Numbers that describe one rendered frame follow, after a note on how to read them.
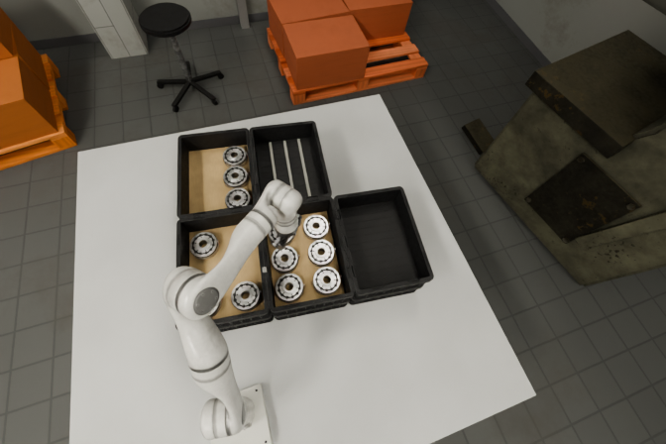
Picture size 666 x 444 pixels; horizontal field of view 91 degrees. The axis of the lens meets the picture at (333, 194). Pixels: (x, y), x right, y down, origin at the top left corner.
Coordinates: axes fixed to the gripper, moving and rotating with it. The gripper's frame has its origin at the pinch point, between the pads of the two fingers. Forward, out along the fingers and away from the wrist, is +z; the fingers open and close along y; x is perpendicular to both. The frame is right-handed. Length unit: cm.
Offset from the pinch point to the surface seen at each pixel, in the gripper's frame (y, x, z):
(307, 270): -1.1, -9.5, 17.3
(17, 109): -14, 203, 59
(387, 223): 34.5, -25.3, 17.2
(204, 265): -22.2, 23.7, 17.3
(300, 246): 5.1, -1.6, 17.3
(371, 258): 17.5, -27.5, 17.4
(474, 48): 298, -1, 100
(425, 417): -17, -74, 30
